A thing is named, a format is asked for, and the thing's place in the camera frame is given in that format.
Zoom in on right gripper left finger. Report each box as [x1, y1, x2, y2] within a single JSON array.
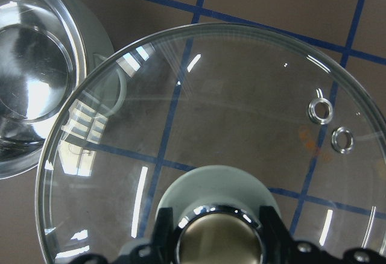
[[68, 206, 179, 264]]

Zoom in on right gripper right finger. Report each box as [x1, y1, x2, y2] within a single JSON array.
[[259, 206, 385, 263]]

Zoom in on glass pot lid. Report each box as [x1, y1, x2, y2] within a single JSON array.
[[36, 24, 385, 263]]

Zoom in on pale green electric pot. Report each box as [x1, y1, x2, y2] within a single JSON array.
[[1, 0, 113, 179]]

